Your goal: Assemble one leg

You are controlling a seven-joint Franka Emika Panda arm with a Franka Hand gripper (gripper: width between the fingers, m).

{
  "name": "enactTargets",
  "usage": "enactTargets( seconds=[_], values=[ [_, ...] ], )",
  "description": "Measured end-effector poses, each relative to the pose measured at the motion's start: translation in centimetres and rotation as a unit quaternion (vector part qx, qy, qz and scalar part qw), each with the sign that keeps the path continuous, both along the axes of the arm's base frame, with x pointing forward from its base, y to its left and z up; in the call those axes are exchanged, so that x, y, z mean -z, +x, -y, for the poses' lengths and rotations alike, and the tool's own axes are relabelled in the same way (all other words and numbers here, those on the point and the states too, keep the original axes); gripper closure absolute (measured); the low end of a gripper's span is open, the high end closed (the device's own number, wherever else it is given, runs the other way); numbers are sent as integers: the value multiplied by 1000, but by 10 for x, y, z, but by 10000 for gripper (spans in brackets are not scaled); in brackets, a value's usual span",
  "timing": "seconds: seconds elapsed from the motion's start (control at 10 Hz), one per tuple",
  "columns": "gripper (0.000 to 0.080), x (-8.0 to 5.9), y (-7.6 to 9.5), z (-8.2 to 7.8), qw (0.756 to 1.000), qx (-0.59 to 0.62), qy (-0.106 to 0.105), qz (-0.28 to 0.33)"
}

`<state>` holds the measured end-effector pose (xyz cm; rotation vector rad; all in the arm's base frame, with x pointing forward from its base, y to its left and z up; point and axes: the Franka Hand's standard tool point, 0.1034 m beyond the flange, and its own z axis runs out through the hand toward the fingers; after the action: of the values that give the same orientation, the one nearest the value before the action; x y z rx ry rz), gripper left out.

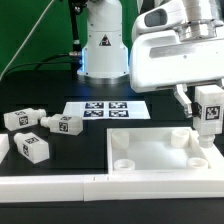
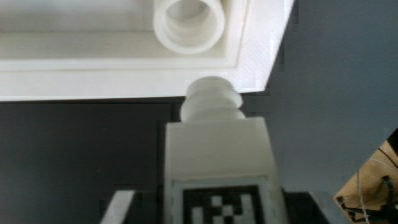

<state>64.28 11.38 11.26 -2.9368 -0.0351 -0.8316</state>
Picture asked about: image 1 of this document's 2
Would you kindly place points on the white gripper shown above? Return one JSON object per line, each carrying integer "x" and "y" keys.
{"x": 160, "y": 60}

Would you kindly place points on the black camera stand pole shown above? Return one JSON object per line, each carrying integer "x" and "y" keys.
{"x": 76, "y": 8}

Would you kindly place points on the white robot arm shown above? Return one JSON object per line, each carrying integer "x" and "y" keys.
{"x": 105, "y": 59}

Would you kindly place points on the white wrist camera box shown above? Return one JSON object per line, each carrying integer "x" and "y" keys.
{"x": 160, "y": 18}

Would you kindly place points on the white marker tag sheet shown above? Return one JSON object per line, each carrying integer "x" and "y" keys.
{"x": 93, "y": 110}

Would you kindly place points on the white square table top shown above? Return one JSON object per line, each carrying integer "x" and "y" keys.
{"x": 146, "y": 151}

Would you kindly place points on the white U-shaped fence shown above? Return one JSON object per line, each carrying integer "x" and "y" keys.
{"x": 110, "y": 187}

